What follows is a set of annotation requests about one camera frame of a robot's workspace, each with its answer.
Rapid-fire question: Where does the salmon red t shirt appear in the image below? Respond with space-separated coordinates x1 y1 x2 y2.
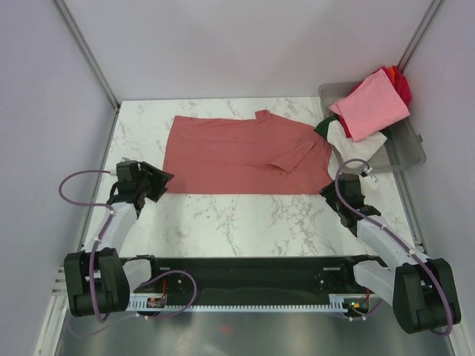
163 110 332 195

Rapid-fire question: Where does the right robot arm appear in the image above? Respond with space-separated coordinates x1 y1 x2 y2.
320 174 462 336

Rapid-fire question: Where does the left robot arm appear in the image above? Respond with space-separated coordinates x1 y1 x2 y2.
59 160 174 323

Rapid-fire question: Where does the white t shirt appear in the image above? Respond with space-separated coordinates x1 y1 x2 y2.
327 120 387 162

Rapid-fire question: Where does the dark green t shirt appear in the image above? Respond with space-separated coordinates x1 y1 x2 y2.
314 115 338 140

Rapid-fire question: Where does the grey translucent plastic bin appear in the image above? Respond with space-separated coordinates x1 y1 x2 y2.
318 82 426 174

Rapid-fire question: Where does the light pink t shirt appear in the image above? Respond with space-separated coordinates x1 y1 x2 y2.
329 72 411 142

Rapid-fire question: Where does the bright red t shirt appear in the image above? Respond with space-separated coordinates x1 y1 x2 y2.
339 65 413 138

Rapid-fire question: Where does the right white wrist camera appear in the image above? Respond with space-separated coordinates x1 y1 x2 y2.
360 167 379 193

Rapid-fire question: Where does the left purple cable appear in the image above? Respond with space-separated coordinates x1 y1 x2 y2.
59 168 118 323

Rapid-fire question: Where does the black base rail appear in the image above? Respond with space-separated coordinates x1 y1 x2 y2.
136 255 371 305

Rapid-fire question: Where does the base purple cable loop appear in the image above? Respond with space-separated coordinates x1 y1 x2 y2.
135 269 200 322

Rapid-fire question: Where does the white slotted cable duct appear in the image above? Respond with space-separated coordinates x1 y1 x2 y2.
126 294 368 314

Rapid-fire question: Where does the right aluminium frame post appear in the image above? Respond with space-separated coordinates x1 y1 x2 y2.
397 0 446 73

